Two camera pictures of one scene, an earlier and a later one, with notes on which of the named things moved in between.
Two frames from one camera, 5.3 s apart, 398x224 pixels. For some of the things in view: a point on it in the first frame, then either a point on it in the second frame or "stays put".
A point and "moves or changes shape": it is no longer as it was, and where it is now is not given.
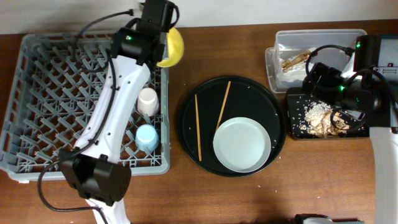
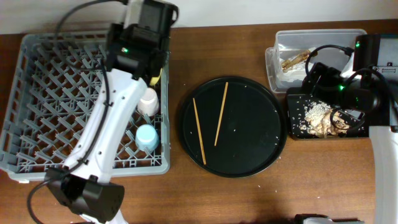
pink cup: (148, 102) stays put
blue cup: (147, 137) stays put
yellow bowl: (175, 45) → (155, 79)
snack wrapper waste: (296, 58) stays put
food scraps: (320, 120) stays put
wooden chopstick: (197, 118) moves or changes shape
